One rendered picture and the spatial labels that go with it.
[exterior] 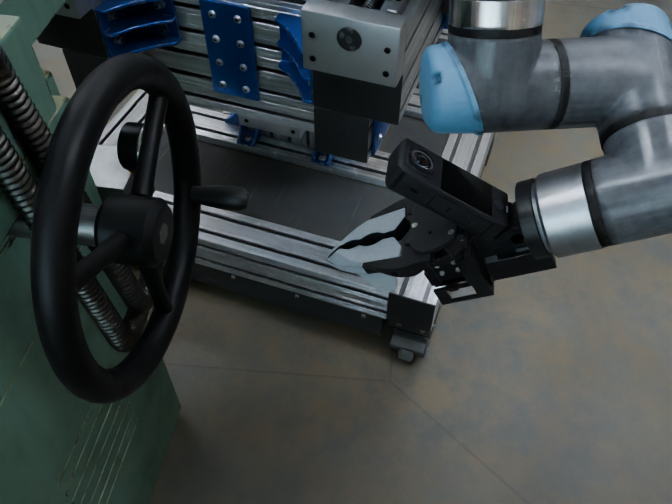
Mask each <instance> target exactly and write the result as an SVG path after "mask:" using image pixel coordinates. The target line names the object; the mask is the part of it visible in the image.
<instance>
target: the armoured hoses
mask: <svg viewBox="0 0 672 504"><path fill-rule="evenodd" d="M0 109H1V110H3V115H4V116H6V119H7V121H8V122H10V127H12V128H13V129H14V133H15V134H17V138H18V139H19V140H21V144H22V145H23V146H24V150H26V151H27V152H28V153H27V155H28V156H30V157H31V161H33V162H34V163H35V166H36V167H37V168H38V172H40V173H41V171H42V168H43V164H44V160H45V157H46V154H47V150H48V147H49V145H50V142H51V139H52V136H53V134H51V133H50V129H49V128H48V127H47V126H46V122H44V121H43V117H42V116H41V115H39V110H38V109H36V107H35V104H34V103H33V102H32V99H31V97H30V96H28V92H27V90H25V89H24V85H23V83H21V82H20V78H19V77H18V76H17V75H16V72H15V70H14V69H13V65H12V63H11V61H10V59H9V58H8V56H7V54H6V53H5V51H4V49H3V47H2V46H1V44H0ZM0 188H1V189H2V190H3V191H2V192H3V193H4V194H5V195H7V199H9V200H10V204H12V205H13V206H14V209H15V210H16V211H18V215H20V216H21V218H22V220H23V221H24V222H25V225H26V226H28V228H29V230H30V231H31V232H32V222H33V213H34V206H35V200H36V195H37V189H38V185H37V182H36V181H34V177H33V176H32V175H30V171H29V170H28V169H27V168H26V165H25V164H24V163H23V161H22V158H20V157H19V154H18V152H17V151H15V148H14V146H13V145H12V144H11V142H10V139H8V138H7V137H6V133H5V132H4V131H2V126H0ZM103 272H105V275H106V276H107V277H108V279H109V280H110V282H111V283H112V285H113V286H114V289H116V291H117V293H118V294H119V296H120V297H121V299H122V300H123V302H124V303H125V305H126V306H127V308H128V309H127V312H126V314H125V317H124V319H122V317H121V316H120V314H119V313H118V310H116V308H115V306H114V305H113V303H112V302H111V300H110V299H109V296H108V295H107V293H106V292H105V291H104V289H103V288H102V285H101V284H100V283H99V281H98V280H97V277H96V276H95V277H94V278H93V279H92V280H91V281H90V282H89V283H88V284H86V285H85V286H84V287H83V288H82V289H81V290H80V291H79V292H77V296H78V300H79V301H80V303H81V304H82V306H83V307H84V308H85V310H86V311H87V313H88V314H89V315H90V318H92V321H94V322H95V325H97V328H99V331H101V333H102V334H103V335H104V337H105V338H106V340H107V341H108V343H109V344H110V345H111V347H112V348H114V349H115V350H116V351H117V352H125V353H127V352H129V351H132V349H133V348H134V347H135V345H136V344H137V342H138V340H139V339H140V337H141V334H142V331H143V328H144V325H145V323H146V320H147V317H148V314H149V312H150V309H151V308H152V306H153V303H152V300H151V297H150V294H149V291H148V289H147V286H146V283H145V281H144V279H143V277H142V274H141V273H140V277H139V279H137V278H136V276H135V275H134V272H132V269H131V268H130V265H123V264H115V263H111V264H110V265H109V266H107V267H106V268H105V269H103Z"/></svg>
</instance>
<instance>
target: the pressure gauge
mask: <svg viewBox="0 0 672 504"><path fill-rule="evenodd" d="M143 128H144V123H136V122H127V123H125V124H124V125H123V126H122V128H121V130H120V133H119V136H118V141H117V155H118V159H119V162H120V164H121V166H122V167H123V168H124V169H126V170H128V171H129V172H131V173H132V174H133V178H134V175H135V170H136V165H137V161H138V156H139V151H140V146H141V141H142V134H143Z"/></svg>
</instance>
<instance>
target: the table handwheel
mask: <svg viewBox="0 0 672 504"><path fill-rule="evenodd" d="M136 89H141V90H144V91H145V92H146V93H148V94H149V97H148V103H147V109H146V116H145V122H144V128H143V134H142V141H141V146H140V151H139V156H138V161H137V165H136V170H135V175H134V180H133V184H132V189H131V194H124V193H113V194H112V195H110V196H109V197H108V198H107V199H106V200H105V201H104V202H103V203H102V204H101V205H96V204H87V203H82V201H83V195H84V190H85V186H86V181H87V177H88V173H89V170H90V166H91V163H92V160H93V156H94V153H95V150H96V148H97V145H98V142H99V140H100V137H101V135H102V133H103V130H104V128H105V126H106V124H107V122H108V120H109V118H110V116H111V115H112V113H113V111H114V110H115V108H116V107H117V106H118V105H119V103H120V102H121V101H122V100H123V99H124V98H125V97H126V96H127V95H128V94H129V93H130V92H132V91H134V90H136ZM164 125H165V129H166V132H167V136H168V141H169V146H170V152H171V159H172V169H173V190H174V198H173V214H172V211H171V209H170V207H169V206H168V204H167V203H166V202H165V200H164V199H163V198H160V197H152V195H153V188H154V181H155V174H156V167H157V160H158V153H159V147H160V141H161V136H162V131H163V126H164ZM192 186H201V166H200V154H199V145H198V139H197V133H196V128H195V123H194V119H193V115H192V112H191V109H190V106H189V103H188V100H187V98H186V96H185V93H184V91H183V89H182V87H181V85H180V83H179V82H178V80H177V79H176V77H175V76H174V74H173V73H172V72H171V71H170V70H169V69H168V68H167V67H166V66H165V65H164V64H163V63H161V62H160V61H159V60H157V59H155V58H153V57H151V56H148V55H146V54H141V53H125V54H121V55H117V56H114V57H112V58H110V59H108V60H106V61H105V62H103V63H102V64H100V65H99V66H98V67H96V68H95V69H94V70H93V71H92V72H91V73H90V74H89V75H88V76H87V77H86V78H85V79H84V80H83V81H82V83H81V84H80V85H79V87H78V88H77V90H76V91H75V93H74V94H73V96H72V97H71V99H70V101H69V102H68V104H67V106H66V108H65V110H64V112H63V114H62V116H61V118H60V120H59V122H58V124H57V126H56V129H55V131H54V134H53V136H52V139H51V142H50V145H49V147H48V150H47V154H46V157H45V160H44V164H43V168H42V171H41V175H40V180H39V184H38V189H37V195H36V200H35V206H34V213H33V222H32V232H31V231H30V230H29V228H28V226H26V225H25V222H24V221H23V220H22V218H21V216H20V215H19V217H18V219H17V220H16V222H15V224H14V225H13V227H12V228H11V230H10V232H9V233H8V235H7V236H10V237H19V238H27V239H31V248H30V277H31V292H32V302H33V310H34V316H35V322H36V326H37V330H38V334H39V338H40V341H41V344H42V347H43V350H44V352H45V355H46V357H47V360H48V362H49V364H50V366H51V368H52V370H53V372H54V373H55V375H56V377H57V378H58V379H59V381H60V382H61V383H62V384H63V385H64V386H65V387H66V388H67V389H68V390H69V391H70V392H71V393H72V394H73V395H75V396H76V397H78V398H80V399H82V400H85V401H87V402H90V403H96V404H109V403H113V402H117V401H120V400H122V399H124V398H126V397H128V396H129V395H131V394H132V393H134V392H135V391H136V390H138V389H139V388H140V387H141V386H142V385H143V384H144V383H145V382H146V381H147V380H148V378H149V377H150V376H151V374H152V373H153V372H154V370H155V369H156V367H157V366H158V365H159V363H160V361H161V360H162V358H163V356H164V354H165V353H166V351H167V349H168V347H169V345H170V343H171V340H172V338H173V336H174V333H175V331H176V328H177V326H178V323H179V320H180V318H181V315H182V312H183V308H184V305H185V302H186V298H187V295H188V291H189V287H190V283H191V278H192V273H193V268H194V263H195V257H196V251H197V244H198V236H199V226H200V213H201V204H198V203H194V202H191V201H190V191H191V188H192ZM77 245H84V246H93V247H96V248H95V249H94V250H93V251H92V252H90V253H89V254H88V255H87V256H86V257H84V258H83V259H81V260H80V261H79V262H77V263H76V256H77ZM167 255H168V258H167V263H166V268H165V272H164V276H163V280H162V277H161V274H160V270H159V267H158V265H159V264H160V263H161V262H162V261H164V260H165V258H166V257H167ZM111 263H115V264H123V265H131V266H138V268H139V270H140V272H141V274H142V277H143V279H144V281H145V283H146V286H147V289H148V291H149V294H150V297H151V300H152V303H153V306H154V309H153V311H152V314H151V316H150V318H149V321H148V323H147V325H146V327H145V329H144V331H143V333H142V335H141V337H140V339H139V340H138V342H137V344H136V345H135V347H134V348H133V349H132V351H131V352H130V353H129V354H128V356H127V357H126V358H125V359H124V360H123V361H122V362H120V363H119V364H118V365H117V366H115V367H113V368H110V369H105V368H103V367H101V366H100V365H99V364H98V363H97V361H96V360H95V359H94V357H93V355H92V354H91V352H90V350H89V347H88V345H87V342H86V339H85V335H84V332H83V328H82V324H81V318H80V313H79V306H78V296H77V292H79V291H80V290H81V289H82V288H83V287H84V286H85V285H86V284H88V283H89V282H90V281H91V280H92V279H93V278H94V277H95V276H96V275H98V274H99V273H100V272H101V271H102V270H103V269H105V268H106V267H107V266H109V265H110V264H111Z"/></svg>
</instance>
